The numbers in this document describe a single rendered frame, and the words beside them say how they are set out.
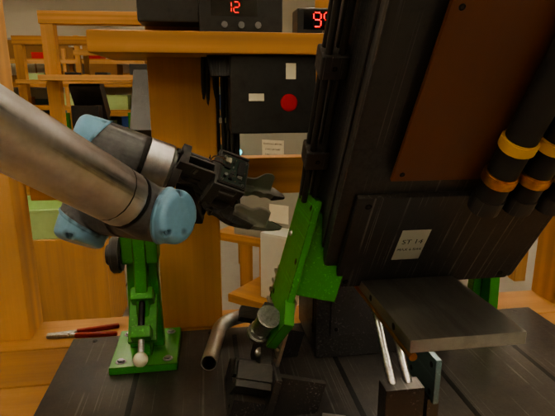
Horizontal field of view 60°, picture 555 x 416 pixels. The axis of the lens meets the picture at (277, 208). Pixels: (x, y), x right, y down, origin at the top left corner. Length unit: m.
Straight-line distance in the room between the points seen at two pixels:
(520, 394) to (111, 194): 0.79
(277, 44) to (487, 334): 0.62
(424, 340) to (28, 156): 0.50
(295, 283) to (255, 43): 0.46
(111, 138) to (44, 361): 0.57
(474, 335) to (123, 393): 0.62
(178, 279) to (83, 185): 0.62
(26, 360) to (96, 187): 0.68
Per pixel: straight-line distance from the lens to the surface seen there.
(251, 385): 0.83
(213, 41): 0.95
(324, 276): 0.78
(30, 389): 1.09
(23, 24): 11.50
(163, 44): 0.95
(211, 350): 0.95
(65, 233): 0.74
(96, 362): 1.08
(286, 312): 0.76
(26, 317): 1.25
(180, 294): 1.16
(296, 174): 1.19
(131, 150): 0.76
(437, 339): 0.66
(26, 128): 0.52
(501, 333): 0.70
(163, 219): 0.62
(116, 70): 7.84
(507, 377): 1.07
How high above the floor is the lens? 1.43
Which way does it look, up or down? 14 degrees down
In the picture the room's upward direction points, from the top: straight up
